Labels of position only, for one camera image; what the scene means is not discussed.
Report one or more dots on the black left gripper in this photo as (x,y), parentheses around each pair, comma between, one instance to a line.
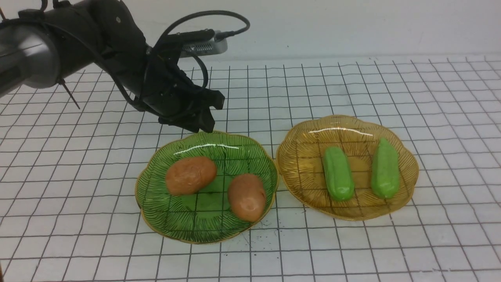
(167,92)

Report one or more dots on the brown toy potato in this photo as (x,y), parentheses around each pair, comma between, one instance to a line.
(189,175)
(247,198)

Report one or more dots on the green toy cucumber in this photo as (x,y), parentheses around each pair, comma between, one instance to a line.
(337,174)
(385,177)

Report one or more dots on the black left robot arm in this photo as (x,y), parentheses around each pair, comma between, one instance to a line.
(40,49)

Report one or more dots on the amber ribbed plastic plate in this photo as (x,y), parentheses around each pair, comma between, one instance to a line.
(300,163)

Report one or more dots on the green ribbed plastic plate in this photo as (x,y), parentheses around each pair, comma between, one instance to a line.
(206,216)

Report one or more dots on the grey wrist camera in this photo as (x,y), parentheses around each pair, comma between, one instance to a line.
(202,43)

